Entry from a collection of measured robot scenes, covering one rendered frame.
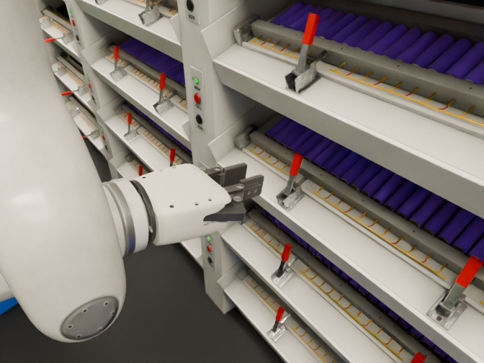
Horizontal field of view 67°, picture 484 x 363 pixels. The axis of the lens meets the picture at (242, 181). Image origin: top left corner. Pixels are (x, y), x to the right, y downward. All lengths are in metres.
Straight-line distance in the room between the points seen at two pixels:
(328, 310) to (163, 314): 0.54
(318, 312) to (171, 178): 0.40
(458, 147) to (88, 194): 0.34
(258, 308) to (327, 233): 0.43
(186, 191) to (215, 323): 0.69
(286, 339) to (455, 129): 0.63
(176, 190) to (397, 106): 0.27
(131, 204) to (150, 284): 0.80
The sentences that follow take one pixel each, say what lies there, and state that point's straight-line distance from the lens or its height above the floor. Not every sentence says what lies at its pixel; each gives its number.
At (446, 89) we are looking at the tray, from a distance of 0.44.
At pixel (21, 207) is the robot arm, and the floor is 0.76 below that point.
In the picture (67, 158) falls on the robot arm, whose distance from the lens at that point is 0.28.
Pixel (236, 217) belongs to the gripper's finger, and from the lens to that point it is 0.43.
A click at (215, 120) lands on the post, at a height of 0.60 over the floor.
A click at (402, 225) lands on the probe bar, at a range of 0.55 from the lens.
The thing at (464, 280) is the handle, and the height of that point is 0.58.
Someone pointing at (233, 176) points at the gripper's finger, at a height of 0.61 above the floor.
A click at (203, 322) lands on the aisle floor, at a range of 1.08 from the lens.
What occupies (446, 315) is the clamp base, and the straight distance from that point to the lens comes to 0.52.
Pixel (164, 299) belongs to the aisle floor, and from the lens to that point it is 1.14.
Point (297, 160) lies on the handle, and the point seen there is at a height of 0.60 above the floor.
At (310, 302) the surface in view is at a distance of 0.73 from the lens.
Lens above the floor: 0.91
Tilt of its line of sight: 37 degrees down
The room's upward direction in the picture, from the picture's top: straight up
